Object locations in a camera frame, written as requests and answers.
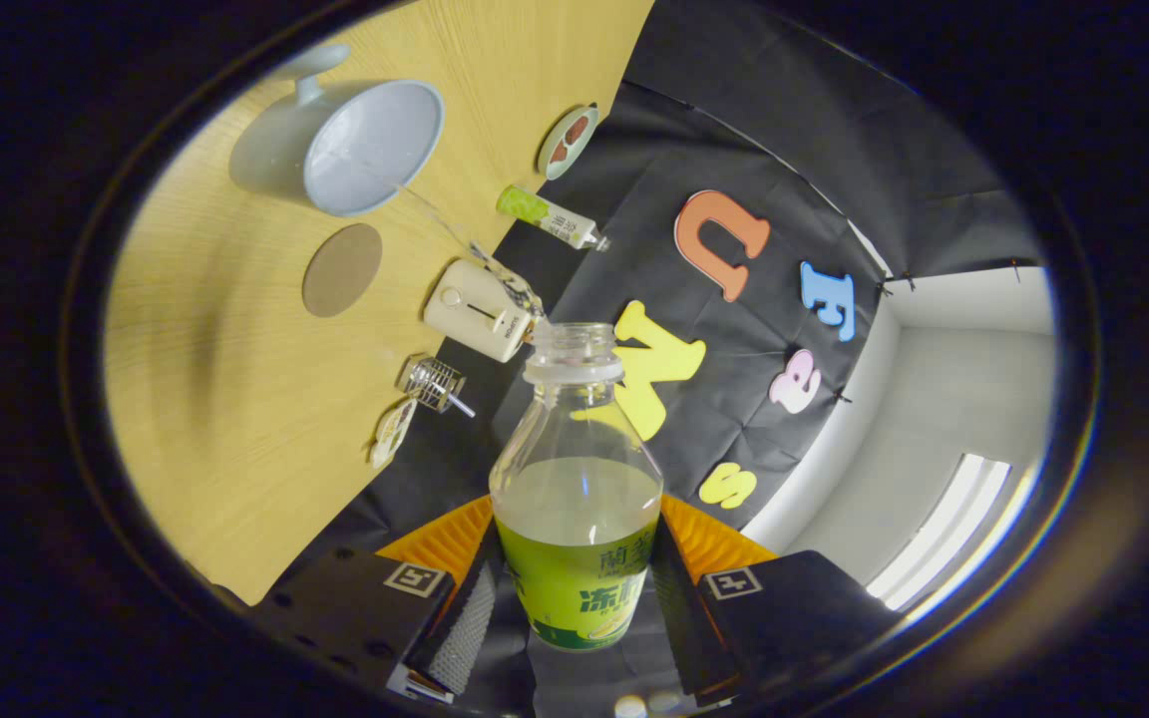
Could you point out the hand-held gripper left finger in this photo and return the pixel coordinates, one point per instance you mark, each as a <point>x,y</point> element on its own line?
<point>460,623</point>

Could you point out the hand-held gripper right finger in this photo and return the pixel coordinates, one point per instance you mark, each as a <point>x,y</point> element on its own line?
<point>689,623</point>

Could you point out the juice bottle green label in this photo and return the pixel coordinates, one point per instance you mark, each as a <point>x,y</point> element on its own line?
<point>579,588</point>

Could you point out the round brown coaster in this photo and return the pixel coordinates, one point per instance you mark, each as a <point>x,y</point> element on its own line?
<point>342,269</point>

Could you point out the white cup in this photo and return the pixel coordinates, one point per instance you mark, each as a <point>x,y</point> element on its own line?
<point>375,150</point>

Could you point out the capped green drink bottle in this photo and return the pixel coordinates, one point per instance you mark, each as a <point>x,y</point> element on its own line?
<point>545,214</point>

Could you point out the white divided dish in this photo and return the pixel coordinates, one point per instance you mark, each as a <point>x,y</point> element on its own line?
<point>392,434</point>

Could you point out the white straw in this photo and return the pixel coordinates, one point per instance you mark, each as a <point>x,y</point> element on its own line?
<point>462,406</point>

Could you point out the wooden table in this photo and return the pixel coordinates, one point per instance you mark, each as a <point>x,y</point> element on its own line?
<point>235,419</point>

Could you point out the white toaster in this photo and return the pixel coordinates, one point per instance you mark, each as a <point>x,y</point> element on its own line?
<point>470,309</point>

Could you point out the pale green plate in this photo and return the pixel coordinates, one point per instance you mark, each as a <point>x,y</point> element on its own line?
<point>547,160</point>

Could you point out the brown meat piece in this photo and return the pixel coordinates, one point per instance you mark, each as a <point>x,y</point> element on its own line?
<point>562,152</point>
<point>576,128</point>

